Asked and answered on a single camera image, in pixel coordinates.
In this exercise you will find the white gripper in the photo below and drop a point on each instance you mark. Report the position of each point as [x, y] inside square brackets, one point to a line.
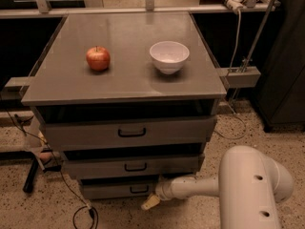
[166, 190]

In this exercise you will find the grey bottom drawer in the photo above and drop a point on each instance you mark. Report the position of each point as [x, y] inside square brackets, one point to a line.
[118, 187]

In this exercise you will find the grey drawer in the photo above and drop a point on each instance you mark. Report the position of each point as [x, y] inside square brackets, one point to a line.
[128, 133]
[118, 187]
[133, 166]

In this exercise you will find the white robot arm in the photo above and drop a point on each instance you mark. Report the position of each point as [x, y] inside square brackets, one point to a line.
[249, 185]

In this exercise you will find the grey middle drawer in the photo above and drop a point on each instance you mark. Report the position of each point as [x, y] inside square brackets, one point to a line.
[133, 166]

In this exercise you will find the grey drawer cabinet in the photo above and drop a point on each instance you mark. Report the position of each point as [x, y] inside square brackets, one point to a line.
[66, 90]

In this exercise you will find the grey top drawer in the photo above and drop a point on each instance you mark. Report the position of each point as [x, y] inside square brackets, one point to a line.
[128, 133]

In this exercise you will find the black bar on floor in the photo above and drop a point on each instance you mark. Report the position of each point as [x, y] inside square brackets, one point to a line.
[28, 185]

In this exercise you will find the white bowl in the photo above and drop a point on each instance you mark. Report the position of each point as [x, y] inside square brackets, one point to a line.
[168, 56]

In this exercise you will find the red apple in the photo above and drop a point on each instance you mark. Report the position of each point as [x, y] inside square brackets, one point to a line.
[98, 58]

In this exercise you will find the dark cabinet on right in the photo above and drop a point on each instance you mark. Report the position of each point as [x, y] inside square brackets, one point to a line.
[279, 95]

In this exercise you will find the white power strip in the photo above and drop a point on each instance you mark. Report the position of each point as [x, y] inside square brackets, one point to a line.
[230, 0]

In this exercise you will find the grey metal side bracket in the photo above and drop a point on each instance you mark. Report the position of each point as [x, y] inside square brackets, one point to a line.
[237, 79]

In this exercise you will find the grey metal rail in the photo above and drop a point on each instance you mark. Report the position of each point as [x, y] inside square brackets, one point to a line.
[11, 14]

